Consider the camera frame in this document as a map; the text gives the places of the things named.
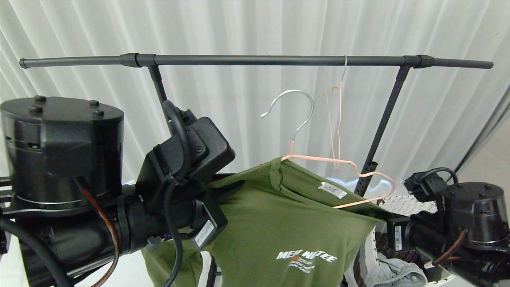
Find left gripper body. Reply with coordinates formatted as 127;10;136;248
16;173;244;287

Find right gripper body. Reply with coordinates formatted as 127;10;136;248
384;211;510;287

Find green printed T-shirt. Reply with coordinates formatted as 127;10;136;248
141;157;393;287

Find pink clothes hanger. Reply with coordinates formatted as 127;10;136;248
260;90;396;209
326;56;348;171

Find white laundry basket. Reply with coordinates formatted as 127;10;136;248
351;195;455;287

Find black clothes rack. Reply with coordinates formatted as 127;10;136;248
19;53;494;287

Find pale grey shorts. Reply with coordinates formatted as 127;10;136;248
365;253;428;287

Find white curtain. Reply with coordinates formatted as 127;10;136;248
0;0;510;188

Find black cable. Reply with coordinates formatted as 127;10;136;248
0;100;192;287
416;167;459;186

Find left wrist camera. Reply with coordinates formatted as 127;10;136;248
135;100;236;200

